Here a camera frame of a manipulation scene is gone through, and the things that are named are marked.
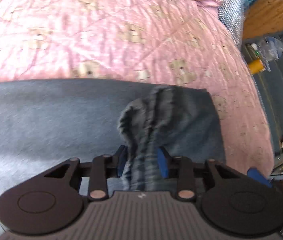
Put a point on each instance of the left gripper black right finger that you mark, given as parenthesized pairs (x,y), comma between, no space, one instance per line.
(181,169)

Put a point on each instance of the pink teddy bear quilt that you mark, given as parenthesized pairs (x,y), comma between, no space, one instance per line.
(173,42)

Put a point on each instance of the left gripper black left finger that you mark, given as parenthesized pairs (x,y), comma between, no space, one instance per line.
(104,167)

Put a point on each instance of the grey cluttered side shelf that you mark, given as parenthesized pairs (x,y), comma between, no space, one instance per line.
(269,83)

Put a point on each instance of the wooden headboard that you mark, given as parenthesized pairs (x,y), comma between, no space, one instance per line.
(263,17)

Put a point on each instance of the yellow thread spool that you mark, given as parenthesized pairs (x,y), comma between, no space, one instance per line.
(256,66)

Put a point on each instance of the grey sweatpants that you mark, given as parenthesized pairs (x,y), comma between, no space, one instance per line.
(44,122)

